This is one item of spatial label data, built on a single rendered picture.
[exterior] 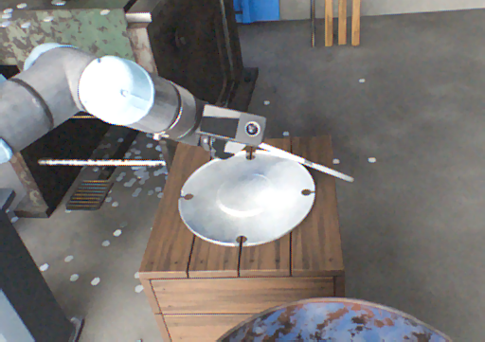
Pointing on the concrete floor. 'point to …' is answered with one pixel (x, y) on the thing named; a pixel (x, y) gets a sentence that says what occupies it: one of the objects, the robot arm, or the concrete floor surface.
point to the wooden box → (268, 285)
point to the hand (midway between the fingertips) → (246, 139)
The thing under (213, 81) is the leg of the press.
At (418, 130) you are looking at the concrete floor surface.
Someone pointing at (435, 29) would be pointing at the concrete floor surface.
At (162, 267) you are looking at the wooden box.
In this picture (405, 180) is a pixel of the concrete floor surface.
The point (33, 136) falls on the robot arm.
